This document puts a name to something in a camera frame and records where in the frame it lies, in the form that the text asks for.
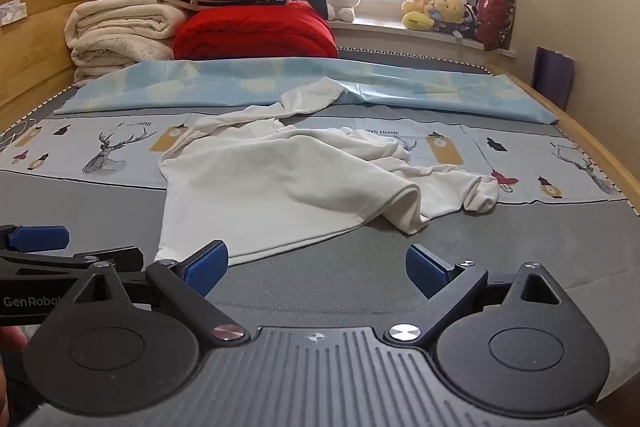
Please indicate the yellow plush toy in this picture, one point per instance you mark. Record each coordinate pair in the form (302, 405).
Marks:
(417, 19)

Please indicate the red folded quilt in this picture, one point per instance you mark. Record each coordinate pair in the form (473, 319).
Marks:
(260, 32)

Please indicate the yellow head plush doll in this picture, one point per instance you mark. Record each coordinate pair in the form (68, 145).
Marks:
(450, 9)

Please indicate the dark red cushion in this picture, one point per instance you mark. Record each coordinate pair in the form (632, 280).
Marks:
(495, 17)

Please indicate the light blue patterned sheet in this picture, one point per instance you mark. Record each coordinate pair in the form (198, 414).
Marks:
(200, 82)

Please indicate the cream folded blanket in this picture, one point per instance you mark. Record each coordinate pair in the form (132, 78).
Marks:
(115, 27)

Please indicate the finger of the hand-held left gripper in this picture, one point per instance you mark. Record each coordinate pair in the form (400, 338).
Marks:
(120, 258)
(40, 238)

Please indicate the white shirt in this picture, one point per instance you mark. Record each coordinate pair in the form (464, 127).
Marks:
(275, 177)

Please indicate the tissue pack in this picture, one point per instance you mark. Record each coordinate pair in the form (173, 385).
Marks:
(12, 12)

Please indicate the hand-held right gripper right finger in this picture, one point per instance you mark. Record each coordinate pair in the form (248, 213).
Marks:
(425, 272)

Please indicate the person's left hand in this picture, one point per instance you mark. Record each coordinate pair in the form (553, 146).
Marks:
(10, 337)

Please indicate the window sill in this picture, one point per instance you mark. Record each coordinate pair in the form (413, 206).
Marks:
(380, 34)

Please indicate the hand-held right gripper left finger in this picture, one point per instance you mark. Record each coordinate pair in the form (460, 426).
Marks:
(205, 267)

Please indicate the wooden bed frame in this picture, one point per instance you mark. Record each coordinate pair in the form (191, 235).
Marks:
(30, 72)

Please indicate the purple bag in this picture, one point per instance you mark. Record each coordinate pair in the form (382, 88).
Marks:
(552, 77)

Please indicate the deer print grey bedsheet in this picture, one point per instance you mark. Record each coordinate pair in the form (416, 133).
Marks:
(350, 267)

